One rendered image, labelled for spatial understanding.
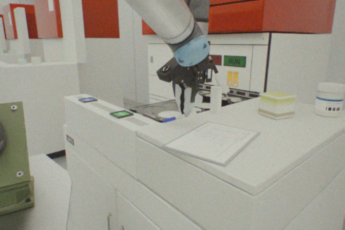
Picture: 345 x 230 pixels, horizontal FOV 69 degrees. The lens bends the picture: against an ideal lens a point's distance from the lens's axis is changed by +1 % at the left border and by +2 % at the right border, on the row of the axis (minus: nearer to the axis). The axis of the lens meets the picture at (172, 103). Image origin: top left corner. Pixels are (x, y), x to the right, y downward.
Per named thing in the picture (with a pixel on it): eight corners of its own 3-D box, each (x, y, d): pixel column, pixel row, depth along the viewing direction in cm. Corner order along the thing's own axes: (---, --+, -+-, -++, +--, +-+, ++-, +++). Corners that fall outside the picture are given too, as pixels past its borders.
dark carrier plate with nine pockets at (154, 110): (189, 98, 132) (189, 97, 131) (246, 112, 106) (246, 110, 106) (134, 109, 110) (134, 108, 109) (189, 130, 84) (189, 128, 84)
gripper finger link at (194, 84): (198, 103, 67) (200, 70, 64) (194, 103, 66) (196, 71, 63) (186, 99, 70) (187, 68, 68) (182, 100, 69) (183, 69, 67)
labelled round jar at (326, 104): (319, 110, 83) (323, 81, 81) (343, 114, 78) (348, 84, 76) (310, 113, 79) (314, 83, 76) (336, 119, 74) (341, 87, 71)
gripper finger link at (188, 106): (205, 116, 72) (206, 84, 69) (190, 120, 68) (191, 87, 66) (196, 113, 74) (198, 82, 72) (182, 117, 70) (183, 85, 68)
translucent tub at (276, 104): (274, 111, 82) (276, 90, 80) (294, 117, 75) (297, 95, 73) (256, 113, 79) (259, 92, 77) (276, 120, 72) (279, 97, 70)
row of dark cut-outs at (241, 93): (187, 85, 138) (187, 81, 137) (260, 99, 106) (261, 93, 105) (187, 85, 137) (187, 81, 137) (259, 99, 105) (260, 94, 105)
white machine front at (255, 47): (152, 96, 169) (150, 35, 159) (263, 127, 109) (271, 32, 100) (148, 97, 167) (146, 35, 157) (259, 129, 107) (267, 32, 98)
